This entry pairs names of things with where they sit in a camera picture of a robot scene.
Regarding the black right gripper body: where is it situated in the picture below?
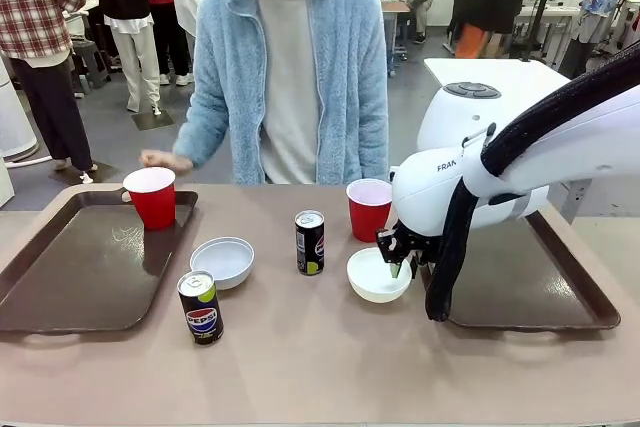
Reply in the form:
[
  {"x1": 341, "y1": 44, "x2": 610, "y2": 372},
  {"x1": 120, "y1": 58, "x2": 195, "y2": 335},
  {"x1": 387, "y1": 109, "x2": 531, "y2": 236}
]
[{"x1": 375, "y1": 220, "x2": 441, "y2": 268}]

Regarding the white bowl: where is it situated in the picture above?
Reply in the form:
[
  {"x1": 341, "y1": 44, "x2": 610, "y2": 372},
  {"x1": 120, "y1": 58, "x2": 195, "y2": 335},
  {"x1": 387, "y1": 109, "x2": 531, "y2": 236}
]
[
  {"x1": 189, "y1": 236, "x2": 256, "y2": 291},
  {"x1": 346, "y1": 247, "x2": 414, "y2": 304}
]

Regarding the red plastic cup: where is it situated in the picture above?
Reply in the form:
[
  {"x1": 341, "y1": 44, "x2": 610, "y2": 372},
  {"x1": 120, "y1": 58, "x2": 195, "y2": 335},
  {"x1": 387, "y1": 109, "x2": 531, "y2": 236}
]
[
  {"x1": 122, "y1": 166, "x2": 178, "y2": 232},
  {"x1": 345, "y1": 178, "x2": 394, "y2": 243}
]

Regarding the person's right forearm blue sleeve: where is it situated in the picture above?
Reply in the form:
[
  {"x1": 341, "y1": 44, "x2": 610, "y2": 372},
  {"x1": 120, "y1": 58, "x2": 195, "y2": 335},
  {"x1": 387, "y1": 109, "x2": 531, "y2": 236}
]
[{"x1": 172, "y1": 91, "x2": 241, "y2": 171}]

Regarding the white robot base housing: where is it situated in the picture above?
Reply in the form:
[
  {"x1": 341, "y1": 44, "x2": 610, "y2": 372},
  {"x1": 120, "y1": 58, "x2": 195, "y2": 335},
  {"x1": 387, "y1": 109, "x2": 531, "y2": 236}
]
[{"x1": 416, "y1": 80, "x2": 517, "y2": 152}]

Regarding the person's right hand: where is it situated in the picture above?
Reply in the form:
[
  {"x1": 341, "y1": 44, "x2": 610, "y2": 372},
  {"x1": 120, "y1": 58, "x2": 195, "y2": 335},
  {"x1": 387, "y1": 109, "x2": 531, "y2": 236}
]
[{"x1": 139, "y1": 148, "x2": 194, "y2": 172}]

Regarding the black Pepsi can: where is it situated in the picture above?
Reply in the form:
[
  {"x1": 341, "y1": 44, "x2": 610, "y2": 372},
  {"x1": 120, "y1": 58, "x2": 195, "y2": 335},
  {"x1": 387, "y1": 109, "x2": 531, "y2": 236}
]
[
  {"x1": 294, "y1": 209, "x2": 326, "y2": 277},
  {"x1": 177, "y1": 270, "x2": 225, "y2": 347}
]

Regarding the brown plastic tray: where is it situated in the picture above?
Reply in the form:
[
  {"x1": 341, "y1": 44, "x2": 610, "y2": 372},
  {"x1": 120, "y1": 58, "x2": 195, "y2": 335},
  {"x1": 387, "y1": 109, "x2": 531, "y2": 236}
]
[
  {"x1": 0, "y1": 186, "x2": 200, "y2": 336},
  {"x1": 418, "y1": 210, "x2": 622, "y2": 332}
]

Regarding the white background table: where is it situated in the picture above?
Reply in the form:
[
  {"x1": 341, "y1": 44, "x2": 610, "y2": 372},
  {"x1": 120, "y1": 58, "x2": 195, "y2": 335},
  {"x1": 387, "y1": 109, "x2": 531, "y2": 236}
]
[{"x1": 422, "y1": 56, "x2": 572, "y2": 96}]

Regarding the person in blue fleece jacket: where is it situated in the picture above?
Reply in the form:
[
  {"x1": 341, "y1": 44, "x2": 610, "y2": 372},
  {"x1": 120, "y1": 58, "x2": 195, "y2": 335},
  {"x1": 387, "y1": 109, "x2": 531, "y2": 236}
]
[{"x1": 172, "y1": 0, "x2": 392, "y2": 186}]

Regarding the black tripod stand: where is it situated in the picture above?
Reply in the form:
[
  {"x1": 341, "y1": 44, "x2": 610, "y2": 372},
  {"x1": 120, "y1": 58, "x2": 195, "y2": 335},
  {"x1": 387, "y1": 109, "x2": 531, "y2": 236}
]
[{"x1": 517, "y1": 0, "x2": 563, "y2": 64}]

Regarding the person in blue patterned shirt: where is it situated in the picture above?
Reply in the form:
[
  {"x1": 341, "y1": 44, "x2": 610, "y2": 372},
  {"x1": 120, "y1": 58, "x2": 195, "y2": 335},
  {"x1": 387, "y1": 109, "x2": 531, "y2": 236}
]
[{"x1": 556, "y1": 0, "x2": 640, "y2": 81}]

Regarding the person in black top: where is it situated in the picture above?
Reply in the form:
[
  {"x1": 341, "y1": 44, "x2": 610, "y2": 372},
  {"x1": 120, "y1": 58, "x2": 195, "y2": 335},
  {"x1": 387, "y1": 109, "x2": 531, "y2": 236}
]
[{"x1": 74, "y1": 0, "x2": 170, "y2": 114}]

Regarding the grey step stool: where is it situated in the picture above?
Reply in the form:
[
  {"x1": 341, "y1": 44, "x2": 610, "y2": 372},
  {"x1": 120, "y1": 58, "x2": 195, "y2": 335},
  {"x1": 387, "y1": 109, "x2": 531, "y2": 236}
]
[{"x1": 69, "y1": 38, "x2": 113, "y2": 94}]

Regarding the white cylindrical appliance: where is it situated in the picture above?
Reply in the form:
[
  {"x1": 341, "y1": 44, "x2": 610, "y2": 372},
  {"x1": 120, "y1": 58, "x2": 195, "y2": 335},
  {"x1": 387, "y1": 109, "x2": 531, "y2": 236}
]
[{"x1": 0, "y1": 54, "x2": 40, "y2": 160}]

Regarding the person in plaid shirt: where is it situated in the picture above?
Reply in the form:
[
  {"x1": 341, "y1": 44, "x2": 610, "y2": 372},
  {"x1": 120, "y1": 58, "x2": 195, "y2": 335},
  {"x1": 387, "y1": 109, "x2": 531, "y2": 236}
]
[{"x1": 0, "y1": 0, "x2": 99, "y2": 173}]

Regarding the black braided cable sleeve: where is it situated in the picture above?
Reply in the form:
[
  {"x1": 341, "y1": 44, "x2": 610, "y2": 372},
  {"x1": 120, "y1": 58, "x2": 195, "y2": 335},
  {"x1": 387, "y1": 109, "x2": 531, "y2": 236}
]
[{"x1": 424, "y1": 40, "x2": 640, "y2": 323}]

